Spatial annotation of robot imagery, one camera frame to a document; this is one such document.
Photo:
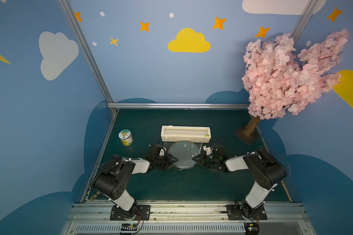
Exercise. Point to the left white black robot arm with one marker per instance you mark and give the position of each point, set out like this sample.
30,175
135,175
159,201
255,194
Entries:
112,177

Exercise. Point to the clear plastic wrap sheet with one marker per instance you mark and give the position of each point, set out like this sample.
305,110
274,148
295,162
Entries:
184,152

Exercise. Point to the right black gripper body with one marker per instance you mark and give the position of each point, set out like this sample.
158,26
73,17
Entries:
204,158

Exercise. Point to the aluminium back frame bar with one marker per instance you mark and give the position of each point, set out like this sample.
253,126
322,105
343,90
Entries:
181,106

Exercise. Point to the pink cherry blossom tree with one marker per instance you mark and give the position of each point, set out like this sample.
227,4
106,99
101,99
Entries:
278,81

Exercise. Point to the round grey glass plate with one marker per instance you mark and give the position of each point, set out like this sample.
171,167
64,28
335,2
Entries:
184,154

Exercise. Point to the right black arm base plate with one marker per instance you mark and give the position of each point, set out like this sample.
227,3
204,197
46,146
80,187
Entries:
244,212

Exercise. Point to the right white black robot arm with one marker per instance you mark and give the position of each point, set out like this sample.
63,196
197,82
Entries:
267,171

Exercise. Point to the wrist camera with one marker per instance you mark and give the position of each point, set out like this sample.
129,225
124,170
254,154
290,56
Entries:
157,150
215,149

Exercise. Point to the aluminium front rail frame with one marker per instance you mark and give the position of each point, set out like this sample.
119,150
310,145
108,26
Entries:
187,218

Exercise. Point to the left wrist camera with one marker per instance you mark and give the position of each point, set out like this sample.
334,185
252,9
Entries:
157,150

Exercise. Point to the white plastic wrap dispenser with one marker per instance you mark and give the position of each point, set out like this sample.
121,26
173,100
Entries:
193,134

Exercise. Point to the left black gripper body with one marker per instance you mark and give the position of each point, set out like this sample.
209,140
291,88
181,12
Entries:
165,158

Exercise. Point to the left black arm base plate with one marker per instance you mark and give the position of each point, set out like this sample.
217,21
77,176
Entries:
136,212

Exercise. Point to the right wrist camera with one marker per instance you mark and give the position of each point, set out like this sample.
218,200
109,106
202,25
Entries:
215,149

